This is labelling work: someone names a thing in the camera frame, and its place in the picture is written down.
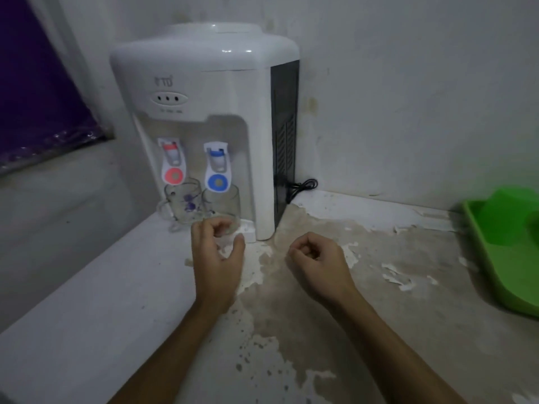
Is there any person's left hand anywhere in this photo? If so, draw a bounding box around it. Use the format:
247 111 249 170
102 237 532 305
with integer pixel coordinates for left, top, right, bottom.
191 217 246 310

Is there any green plastic container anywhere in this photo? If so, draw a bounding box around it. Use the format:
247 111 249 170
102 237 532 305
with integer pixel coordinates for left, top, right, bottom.
478 187 539 249

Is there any purple window curtain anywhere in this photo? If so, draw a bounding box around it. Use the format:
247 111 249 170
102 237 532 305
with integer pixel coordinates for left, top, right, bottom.
0 0 115 174

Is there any person's right hand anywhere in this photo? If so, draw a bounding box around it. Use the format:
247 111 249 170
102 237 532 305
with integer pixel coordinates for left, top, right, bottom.
286 231 359 310

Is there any plain clear glass cup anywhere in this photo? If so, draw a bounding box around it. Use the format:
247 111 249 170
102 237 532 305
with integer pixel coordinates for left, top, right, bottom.
201 185 242 249

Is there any floral print glass mug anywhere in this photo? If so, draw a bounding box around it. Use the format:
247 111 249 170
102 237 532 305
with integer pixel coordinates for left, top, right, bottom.
157 178 204 233

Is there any person's left forearm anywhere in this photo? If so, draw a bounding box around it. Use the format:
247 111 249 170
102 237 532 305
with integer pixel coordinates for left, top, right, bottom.
107 298 237 404

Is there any black power cable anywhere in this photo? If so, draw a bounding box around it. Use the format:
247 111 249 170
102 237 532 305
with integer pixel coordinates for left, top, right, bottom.
286 178 319 205

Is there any green plastic tray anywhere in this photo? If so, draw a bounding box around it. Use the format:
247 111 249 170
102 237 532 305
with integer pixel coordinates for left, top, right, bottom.
461 187 539 318

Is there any red hot water tap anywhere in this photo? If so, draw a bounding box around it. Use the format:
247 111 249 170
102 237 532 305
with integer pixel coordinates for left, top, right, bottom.
157 138 187 185

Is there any blue cold water tap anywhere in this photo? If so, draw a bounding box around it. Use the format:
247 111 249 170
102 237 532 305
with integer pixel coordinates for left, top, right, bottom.
203 141 230 193

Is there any white water dispenser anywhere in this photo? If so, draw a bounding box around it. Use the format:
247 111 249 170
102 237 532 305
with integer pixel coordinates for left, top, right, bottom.
109 23 301 244

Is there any person's right forearm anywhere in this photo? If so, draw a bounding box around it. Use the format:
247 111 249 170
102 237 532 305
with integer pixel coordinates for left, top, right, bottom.
323 286 466 404

